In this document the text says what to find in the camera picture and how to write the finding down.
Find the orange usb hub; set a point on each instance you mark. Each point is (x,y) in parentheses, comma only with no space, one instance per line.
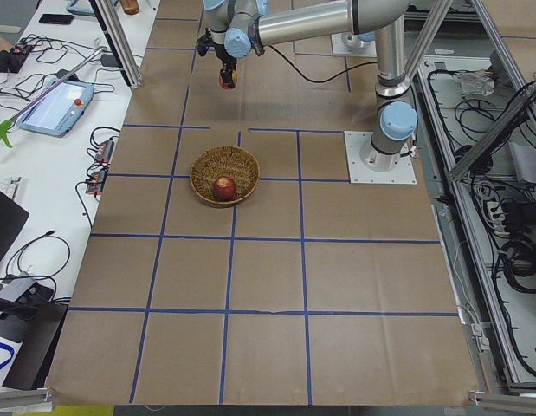
(104,151)
(96,182)

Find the red yellow apple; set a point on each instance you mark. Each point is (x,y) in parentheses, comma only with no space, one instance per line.
(227,79)

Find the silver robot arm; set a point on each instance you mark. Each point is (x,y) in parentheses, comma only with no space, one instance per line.
(236,28)

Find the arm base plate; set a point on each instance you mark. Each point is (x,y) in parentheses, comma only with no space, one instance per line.
(348,44)
(367,166)

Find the woven wicker basket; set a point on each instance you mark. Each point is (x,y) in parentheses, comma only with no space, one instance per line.
(233,163)

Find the blue teach pendant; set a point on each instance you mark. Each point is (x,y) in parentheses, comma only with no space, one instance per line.
(60,109)
(80,8)

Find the brown drink bottle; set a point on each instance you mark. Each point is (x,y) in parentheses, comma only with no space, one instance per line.
(130,7)

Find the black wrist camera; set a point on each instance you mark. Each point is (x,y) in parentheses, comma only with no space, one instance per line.
(203,43)

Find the black smartphone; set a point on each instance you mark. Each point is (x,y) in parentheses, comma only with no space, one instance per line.
(56,19)

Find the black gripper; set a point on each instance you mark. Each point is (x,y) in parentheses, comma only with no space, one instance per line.
(220,53)

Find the black laptop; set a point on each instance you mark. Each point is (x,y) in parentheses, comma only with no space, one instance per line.
(12,220)

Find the dark red apple in basket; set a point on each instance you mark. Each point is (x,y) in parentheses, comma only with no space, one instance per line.
(224,188)

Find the white keyboard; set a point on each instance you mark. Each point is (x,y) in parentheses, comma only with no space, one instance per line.
(13,187)

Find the aluminium frame post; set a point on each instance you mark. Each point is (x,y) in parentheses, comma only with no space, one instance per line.
(110,26)

